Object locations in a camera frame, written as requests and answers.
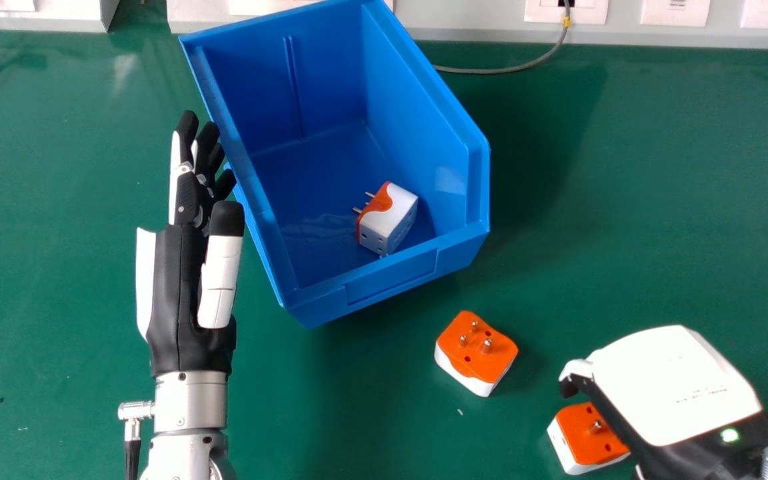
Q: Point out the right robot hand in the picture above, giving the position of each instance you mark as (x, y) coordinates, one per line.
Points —
(677, 393)

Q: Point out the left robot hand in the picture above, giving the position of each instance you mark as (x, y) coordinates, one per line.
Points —
(174, 293)

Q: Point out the white-and-orange plug adapter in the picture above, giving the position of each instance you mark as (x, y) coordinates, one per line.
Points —
(476, 353)
(580, 443)
(387, 218)

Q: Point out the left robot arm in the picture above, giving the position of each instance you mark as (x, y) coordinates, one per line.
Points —
(187, 426)

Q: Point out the blue plastic bin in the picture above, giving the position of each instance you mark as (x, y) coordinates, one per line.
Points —
(330, 160)

